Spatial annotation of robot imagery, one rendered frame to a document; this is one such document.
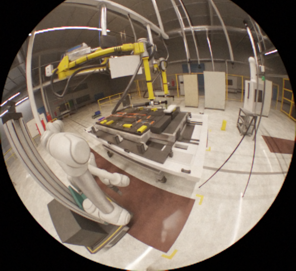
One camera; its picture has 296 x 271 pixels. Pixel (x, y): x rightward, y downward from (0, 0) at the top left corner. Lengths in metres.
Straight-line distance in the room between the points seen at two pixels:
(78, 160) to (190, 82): 5.59
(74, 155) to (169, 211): 1.54
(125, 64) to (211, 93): 4.96
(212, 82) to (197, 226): 5.48
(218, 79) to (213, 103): 1.35
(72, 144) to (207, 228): 1.78
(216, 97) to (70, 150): 5.62
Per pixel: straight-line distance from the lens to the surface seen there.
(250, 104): 3.03
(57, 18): 11.81
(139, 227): 1.69
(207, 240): 1.77
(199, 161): 1.11
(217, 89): 5.54
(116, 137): 1.43
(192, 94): 5.67
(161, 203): 1.72
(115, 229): 1.45
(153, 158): 1.09
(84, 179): 0.48
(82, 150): 0.37
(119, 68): 1.04
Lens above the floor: 1.65
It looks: 24 degrees down
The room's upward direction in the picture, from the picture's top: 10 degrees counter-clockwise
